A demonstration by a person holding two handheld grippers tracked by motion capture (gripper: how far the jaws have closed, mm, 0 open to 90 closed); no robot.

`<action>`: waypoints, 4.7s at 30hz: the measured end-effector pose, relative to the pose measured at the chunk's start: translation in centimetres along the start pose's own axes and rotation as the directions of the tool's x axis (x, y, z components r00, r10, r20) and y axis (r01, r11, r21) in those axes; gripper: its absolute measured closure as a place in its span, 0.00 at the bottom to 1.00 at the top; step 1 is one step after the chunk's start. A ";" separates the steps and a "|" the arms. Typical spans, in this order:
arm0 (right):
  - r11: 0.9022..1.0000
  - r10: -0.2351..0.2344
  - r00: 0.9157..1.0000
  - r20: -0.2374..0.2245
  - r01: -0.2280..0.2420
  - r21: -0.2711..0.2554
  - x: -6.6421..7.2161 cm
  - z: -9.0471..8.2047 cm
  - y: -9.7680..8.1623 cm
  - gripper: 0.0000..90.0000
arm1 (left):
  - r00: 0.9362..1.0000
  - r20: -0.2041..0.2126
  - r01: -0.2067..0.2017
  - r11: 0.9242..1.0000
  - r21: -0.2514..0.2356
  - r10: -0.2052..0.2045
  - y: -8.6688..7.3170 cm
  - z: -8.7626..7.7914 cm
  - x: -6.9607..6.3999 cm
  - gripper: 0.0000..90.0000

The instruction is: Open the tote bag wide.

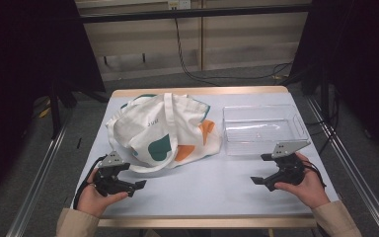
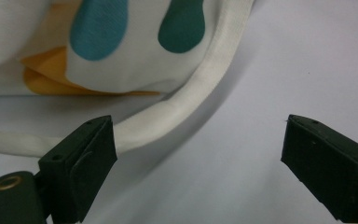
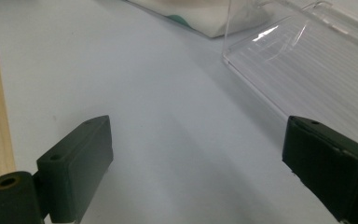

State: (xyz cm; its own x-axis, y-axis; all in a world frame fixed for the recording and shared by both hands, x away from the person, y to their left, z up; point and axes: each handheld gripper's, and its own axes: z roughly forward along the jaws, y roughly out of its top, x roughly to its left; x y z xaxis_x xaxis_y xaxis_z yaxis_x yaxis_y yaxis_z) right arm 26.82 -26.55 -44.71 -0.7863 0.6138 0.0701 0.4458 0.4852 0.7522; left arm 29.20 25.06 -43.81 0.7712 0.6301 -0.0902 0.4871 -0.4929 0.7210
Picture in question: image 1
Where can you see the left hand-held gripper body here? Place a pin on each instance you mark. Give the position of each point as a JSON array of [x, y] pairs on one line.
[[112, 179]]

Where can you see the black horizontal bar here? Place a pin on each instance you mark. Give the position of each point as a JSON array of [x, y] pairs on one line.
[[194, 13]]

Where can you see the small black floor item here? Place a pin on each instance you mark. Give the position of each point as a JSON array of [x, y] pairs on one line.
[[79, 142]]

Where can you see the black stand leg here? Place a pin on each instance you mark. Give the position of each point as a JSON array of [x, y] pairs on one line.
[[55, 112]]

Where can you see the person's right hand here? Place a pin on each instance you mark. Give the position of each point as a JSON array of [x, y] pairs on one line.
[[309, 191]]

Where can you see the metal floor rail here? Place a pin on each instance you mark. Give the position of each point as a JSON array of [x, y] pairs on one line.
[[36, 184], [352, 171]]

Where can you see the white patterned tote bag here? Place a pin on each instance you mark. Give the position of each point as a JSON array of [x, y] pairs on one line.
[[151, 131]]

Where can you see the clear plastic container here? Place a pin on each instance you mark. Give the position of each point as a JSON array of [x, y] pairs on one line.
[[260, 131]]

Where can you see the white wall socket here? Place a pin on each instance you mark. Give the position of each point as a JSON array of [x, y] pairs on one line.
[[179, 4]]

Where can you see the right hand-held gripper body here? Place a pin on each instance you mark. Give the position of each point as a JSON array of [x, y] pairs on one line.
[[288, 169]]

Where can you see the dark curtain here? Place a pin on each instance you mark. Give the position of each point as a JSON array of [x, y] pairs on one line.
[[19, 65], [365, 49]]

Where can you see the person's left hand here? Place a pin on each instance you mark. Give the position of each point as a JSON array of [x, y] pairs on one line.
[[92, 202]]

